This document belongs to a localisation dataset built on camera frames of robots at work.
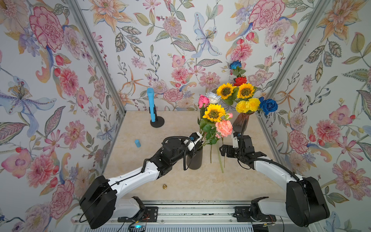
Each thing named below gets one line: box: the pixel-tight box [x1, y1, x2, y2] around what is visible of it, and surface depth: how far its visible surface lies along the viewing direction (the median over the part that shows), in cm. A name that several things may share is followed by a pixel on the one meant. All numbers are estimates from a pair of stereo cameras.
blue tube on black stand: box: [146, 87, 157, 123], surface depth 97 cm
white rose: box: [205, 91, 222, 104], surface depth 66 cm
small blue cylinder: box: [134, 139, 142, 148], surface depth 101 cm
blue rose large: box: [258, 96, 279, 115], surface depth 65 cm
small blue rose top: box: [229, 59, 243, 70], surface depth 90 cm
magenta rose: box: [198, 94, 210, 109], surface depth 64 cm
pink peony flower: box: [214, 119, 233, 139], surface depth 60 cm
